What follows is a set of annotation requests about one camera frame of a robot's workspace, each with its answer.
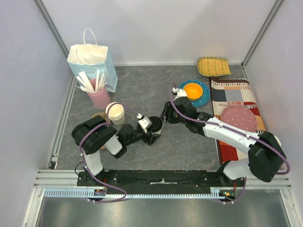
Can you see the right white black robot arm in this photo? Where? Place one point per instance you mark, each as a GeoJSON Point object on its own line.
{"type": "Point", "coordinates": [264, 153]}

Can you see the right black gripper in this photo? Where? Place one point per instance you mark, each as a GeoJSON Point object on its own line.
{"type": "Point", "coordinates": [169, 113]}

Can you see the light blue paper bag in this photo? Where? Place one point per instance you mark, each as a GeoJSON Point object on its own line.
{"type": "Point", "coordinates": [90, 58]}

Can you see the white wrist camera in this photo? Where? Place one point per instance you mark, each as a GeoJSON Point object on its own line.
{"type": "Point", "coordinates": [145, 123]}
{"type": "Point", "coordinates": [180, 93]}

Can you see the pink dotted plate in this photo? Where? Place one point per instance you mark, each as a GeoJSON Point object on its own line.
{"type": "Point", "coordinates": [240, 117]}

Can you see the pink straw holder cup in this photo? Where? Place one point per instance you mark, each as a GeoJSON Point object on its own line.
{"type": "Point", "coordinates": [100, 99]}

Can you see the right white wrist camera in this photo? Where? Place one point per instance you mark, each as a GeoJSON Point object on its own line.
{"type": "Point", "coordinates": [180, 93]}

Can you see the white wrapped straws bundle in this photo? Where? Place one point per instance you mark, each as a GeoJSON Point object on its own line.
{"type": "Point", "coordinates": [91, 85]}

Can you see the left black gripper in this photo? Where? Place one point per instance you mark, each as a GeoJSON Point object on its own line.
{"type": "Point", "coordinates": [151, 139]}

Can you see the colourful patterned placemat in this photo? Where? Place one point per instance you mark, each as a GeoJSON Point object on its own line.
{"type": "Point", "coordinates": [225, 92]}

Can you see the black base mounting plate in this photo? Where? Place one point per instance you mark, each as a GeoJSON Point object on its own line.
{"type": "Point", "coordinates": [144, 182]}

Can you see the yellow woven tray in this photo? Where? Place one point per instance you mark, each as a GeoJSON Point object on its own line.
{"type": "Point", "coordinates": [213, 66]}

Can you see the brown cardboard cup carrier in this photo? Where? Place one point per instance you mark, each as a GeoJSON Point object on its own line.
{"type": "Point", "coordinates": [102, 114]}

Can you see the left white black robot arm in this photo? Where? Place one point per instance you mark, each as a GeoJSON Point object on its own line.
{"type": "Point", "coordinates": [96, 133]}

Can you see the orange bowl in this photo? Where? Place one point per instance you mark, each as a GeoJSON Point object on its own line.
{"type": "Point", "coordinates": [193, 90]}

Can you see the stack of white paper cups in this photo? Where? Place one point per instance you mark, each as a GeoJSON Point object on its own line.
{"type": "Point", "coordinates": [116, 113]}

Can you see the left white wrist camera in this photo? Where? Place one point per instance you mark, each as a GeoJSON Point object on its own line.
{"type": "Point", "coordinates": [145, 123]}

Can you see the blue dotted plate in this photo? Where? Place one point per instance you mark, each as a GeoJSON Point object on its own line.
{"type": "Point", "coordinates": [206, 92]}

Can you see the black plastic cup lid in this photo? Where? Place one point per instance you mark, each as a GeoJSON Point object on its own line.
{"type": "Point", "coordinates": [156, 122]}

